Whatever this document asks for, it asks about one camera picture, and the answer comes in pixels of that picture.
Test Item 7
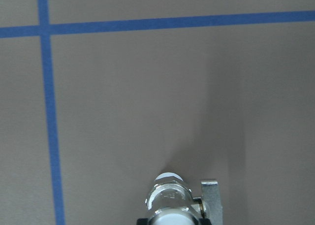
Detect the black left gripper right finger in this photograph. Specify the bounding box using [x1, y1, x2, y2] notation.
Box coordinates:
[199, 218, 211, 225]

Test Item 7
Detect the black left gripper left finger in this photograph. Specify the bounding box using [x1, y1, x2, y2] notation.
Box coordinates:
[136, 218, 149, 225]

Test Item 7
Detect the white PPR valve with handle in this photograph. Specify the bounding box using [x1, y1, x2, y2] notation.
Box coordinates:
[144, 172, 223, 225]

